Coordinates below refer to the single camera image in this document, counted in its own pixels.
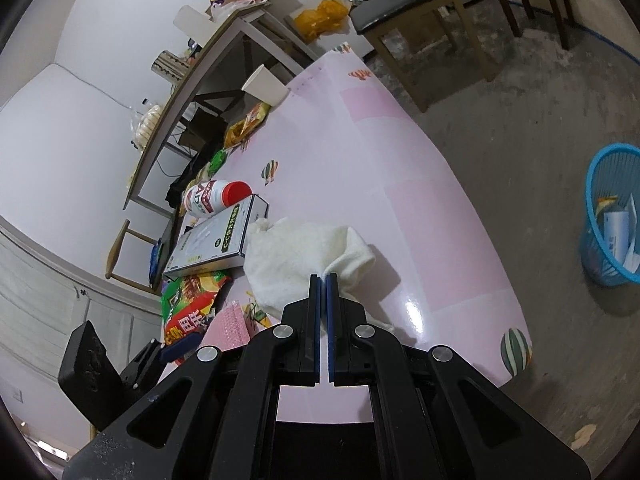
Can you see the orange plastic bag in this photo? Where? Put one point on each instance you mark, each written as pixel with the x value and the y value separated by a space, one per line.
pixel 320 20

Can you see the blue plastic wastebasket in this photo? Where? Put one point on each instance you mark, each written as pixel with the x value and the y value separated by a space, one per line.
pixel 595 255

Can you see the metal container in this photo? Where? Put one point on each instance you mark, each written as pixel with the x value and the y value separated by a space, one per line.
pixel 167 66

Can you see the blue packet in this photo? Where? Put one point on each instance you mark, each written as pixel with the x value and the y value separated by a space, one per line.
pixel 156 260

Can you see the white plastic container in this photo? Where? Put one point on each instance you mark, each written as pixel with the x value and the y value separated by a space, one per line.
pixel 192 20

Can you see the yellow snack wrapper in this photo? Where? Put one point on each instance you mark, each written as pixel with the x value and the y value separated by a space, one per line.
pixel 606 205

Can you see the green snack packet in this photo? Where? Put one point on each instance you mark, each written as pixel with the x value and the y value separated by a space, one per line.
pixel 217 160

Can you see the long grey desk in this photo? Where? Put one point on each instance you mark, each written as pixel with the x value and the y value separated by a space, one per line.
pixel 165 110

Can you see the wooden chair black seat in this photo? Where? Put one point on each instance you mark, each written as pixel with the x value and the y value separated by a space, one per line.
pixel 395 2

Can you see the white bottle red cap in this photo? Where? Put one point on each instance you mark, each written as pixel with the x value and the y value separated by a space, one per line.
pixel 210 197

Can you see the bag of white buns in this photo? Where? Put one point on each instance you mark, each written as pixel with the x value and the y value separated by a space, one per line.
pixel 147 125

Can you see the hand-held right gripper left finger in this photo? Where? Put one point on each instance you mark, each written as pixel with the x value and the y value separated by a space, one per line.
pixel 316 310

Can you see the wooden chair with blue packet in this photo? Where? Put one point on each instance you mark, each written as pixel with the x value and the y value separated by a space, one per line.
pixel 117 245

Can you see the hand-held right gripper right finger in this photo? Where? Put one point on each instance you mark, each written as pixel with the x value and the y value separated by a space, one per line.
pixel 330 320

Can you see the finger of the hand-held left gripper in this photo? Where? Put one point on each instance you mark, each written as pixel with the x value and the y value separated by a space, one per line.
pixel 177 350

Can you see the white box green label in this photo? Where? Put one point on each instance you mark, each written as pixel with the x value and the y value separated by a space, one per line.
pixel 215 240

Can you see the white paper cup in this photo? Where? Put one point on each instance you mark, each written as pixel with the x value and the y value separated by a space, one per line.
pixel 267 87

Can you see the pink glitter scouring pad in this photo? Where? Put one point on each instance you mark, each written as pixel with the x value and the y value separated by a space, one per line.
pixel 230 327

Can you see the black cloth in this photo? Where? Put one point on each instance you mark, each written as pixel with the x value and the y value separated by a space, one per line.
pixel 182 185

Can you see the yellow snack packet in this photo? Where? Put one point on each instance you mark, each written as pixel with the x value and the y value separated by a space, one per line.
pixel 202 172

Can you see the red green snack bag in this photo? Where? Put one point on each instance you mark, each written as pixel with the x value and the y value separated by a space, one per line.
pixel 192 305

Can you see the white panelled door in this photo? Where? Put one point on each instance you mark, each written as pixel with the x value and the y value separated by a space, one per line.
pixel 50 310

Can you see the brown cardboard box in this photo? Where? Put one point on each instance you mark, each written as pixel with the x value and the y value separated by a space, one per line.
pixel 200 130

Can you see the orange snack packets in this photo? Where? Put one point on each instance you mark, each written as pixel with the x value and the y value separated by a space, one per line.
pixel 245 127

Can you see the light blue carton box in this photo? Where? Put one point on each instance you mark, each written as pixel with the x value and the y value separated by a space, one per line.
pixel 617 230

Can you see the dark wooden stool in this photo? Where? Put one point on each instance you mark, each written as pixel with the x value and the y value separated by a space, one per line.
pixel 506 2

